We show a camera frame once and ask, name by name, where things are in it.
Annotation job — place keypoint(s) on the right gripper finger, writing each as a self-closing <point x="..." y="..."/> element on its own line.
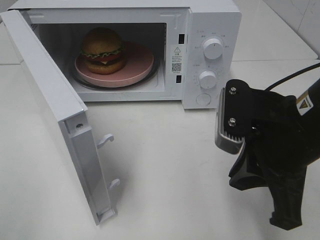
<point x="234" y="115"/>

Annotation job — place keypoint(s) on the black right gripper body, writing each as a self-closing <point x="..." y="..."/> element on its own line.
<point x="277" y="151"/>

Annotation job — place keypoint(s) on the white timer knob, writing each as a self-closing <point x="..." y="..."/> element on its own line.
<point x="207" y="79"/>

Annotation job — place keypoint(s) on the pink round plate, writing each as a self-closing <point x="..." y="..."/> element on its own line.
<point x="137" y="52"/>

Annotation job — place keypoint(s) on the burger with lettuce and tomato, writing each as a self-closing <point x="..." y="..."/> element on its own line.
<point x="103" y="51"/>

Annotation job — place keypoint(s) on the white microwave door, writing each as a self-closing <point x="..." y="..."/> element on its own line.
<point x="65" y="113"/>

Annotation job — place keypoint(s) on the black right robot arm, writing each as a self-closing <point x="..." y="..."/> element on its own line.
<point x="275" y="138"/>

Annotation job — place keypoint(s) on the upper white power knob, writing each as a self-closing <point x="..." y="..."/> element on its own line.
<point x="213" y="48"/>

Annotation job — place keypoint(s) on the white microwave oven body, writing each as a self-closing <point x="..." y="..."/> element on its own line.
<point x="61" y="26"/>

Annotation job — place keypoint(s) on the white warning label sticker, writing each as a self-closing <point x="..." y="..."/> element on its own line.
<point x="177" y="53"/>

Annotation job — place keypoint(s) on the glass microwave turntable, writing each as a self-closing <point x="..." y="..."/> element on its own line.
<point x="156" y="72"/>

